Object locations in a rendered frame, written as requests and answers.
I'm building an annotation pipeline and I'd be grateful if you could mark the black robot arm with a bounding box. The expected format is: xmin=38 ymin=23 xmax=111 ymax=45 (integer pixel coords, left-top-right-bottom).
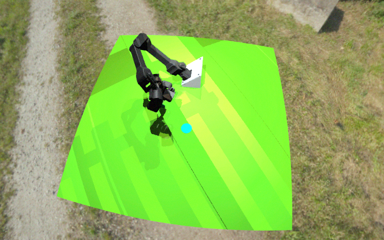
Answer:
xmin=129 ymin=33 xmax=192 ymax=105

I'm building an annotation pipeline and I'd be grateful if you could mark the cyan circle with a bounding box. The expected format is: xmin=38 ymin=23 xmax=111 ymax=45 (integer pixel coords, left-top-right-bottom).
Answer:
xmin=181 ymin=123 xmax=192 ymax=134

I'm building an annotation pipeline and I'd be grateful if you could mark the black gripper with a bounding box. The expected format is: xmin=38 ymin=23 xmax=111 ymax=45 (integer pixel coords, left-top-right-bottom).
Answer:
xmin=146 ymin=80 xmax=173 ymax=112

